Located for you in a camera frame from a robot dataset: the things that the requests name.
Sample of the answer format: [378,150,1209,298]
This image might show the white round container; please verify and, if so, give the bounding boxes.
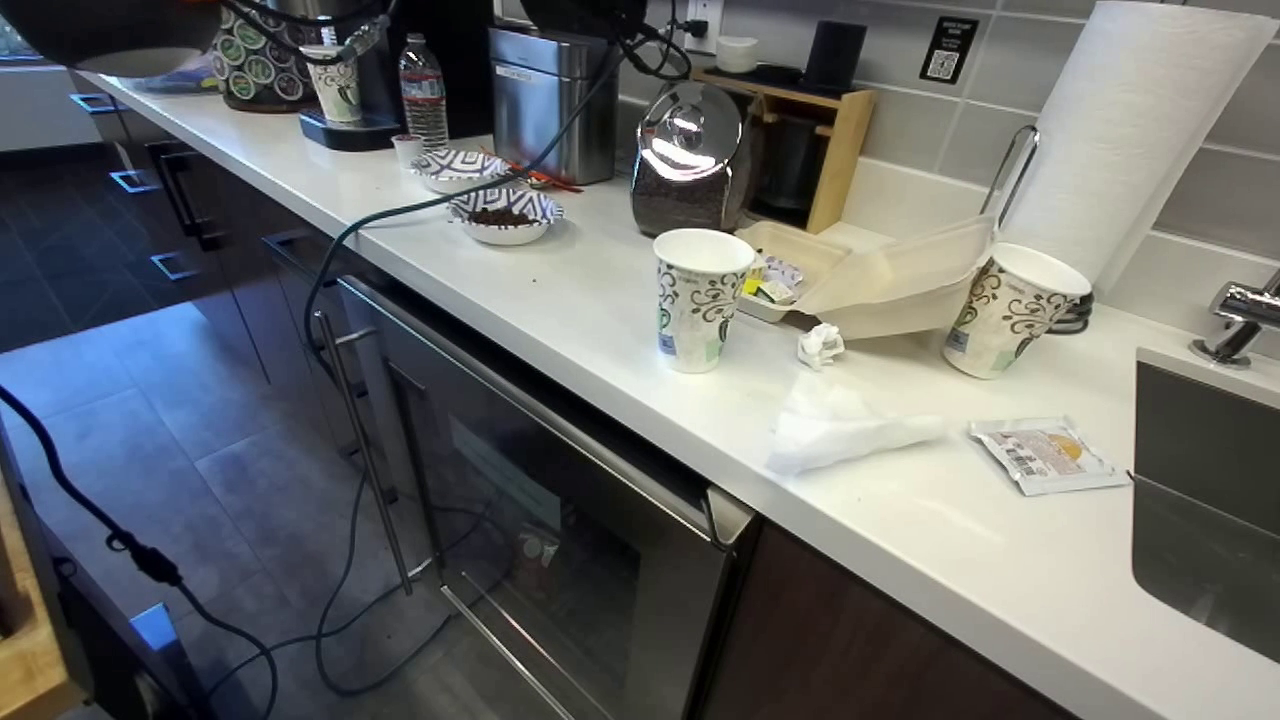
[711,31,762,78]

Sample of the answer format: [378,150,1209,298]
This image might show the stainless steel bin body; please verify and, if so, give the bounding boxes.
[489,51,622,188]

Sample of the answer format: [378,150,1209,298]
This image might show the upright patterned paper cup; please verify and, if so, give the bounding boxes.
[651,224,759,378]

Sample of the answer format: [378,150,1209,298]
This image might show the small white creamer cup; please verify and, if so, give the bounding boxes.
[796,321,852,371]

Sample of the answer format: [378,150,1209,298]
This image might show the beige takeout container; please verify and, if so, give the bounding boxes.
[735,218,995,346]

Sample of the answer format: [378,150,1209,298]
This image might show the white wall outlet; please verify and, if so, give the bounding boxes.
[679,0,729,56]

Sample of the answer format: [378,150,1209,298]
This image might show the empty patterned paper bowl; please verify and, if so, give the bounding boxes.
[412,144,512,201]

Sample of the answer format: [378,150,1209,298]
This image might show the wooden countertop rack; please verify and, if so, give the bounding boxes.
[684,63,879,237]

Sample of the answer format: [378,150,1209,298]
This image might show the stainless under-counter appliance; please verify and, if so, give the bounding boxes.
[333,271,759,720]

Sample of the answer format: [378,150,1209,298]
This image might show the black box on rack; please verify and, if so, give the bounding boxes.
[800,17,871,100]

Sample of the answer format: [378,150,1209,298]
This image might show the metal paper towel holder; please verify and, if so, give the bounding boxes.
[979,120,1046,224]

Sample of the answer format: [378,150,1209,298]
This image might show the black wall sign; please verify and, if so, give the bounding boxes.
[915,13,984,89]

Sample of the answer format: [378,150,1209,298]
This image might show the dark appliance with shiny lid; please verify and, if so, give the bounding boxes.
[628,80,752,241]

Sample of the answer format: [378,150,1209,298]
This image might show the dark teal power cable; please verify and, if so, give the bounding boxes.
[300,51,633,701]

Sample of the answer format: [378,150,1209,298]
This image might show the wooden board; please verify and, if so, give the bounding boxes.
[0,491,72,720]

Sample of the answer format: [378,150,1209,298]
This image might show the white paper towel roll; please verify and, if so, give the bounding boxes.
[995,0,1280,292]

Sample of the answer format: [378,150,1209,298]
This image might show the white plastic wrapper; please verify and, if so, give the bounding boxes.
[762,371,952,482]

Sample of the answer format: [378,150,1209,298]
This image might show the stainless steel sink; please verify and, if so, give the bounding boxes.
[1129,347,1280,670]

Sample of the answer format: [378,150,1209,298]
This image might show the clear plastic water bottle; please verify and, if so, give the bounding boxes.
[397,31,451,154]

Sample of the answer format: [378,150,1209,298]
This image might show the black coffee machine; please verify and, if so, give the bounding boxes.
[296,0,500,154]

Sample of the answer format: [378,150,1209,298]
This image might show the patterned bowl with dark contents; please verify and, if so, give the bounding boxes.
[446,184,566,251]

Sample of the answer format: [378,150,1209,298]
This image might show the flat printed snack packet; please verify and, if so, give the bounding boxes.
[967,412,1130,500]

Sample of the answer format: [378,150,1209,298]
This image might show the small yellow condiment packet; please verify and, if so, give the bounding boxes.
[740,251,812,311]

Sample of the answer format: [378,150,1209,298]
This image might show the chrome faucet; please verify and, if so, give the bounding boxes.
[1191,269,1280,370]

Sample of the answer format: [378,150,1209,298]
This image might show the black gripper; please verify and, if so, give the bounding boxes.
[516,0,651,40]

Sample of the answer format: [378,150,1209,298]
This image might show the black cable with connector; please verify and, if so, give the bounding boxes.
[0,384,283,720]

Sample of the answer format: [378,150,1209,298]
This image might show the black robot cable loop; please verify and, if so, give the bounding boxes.
[614,17,700,89]

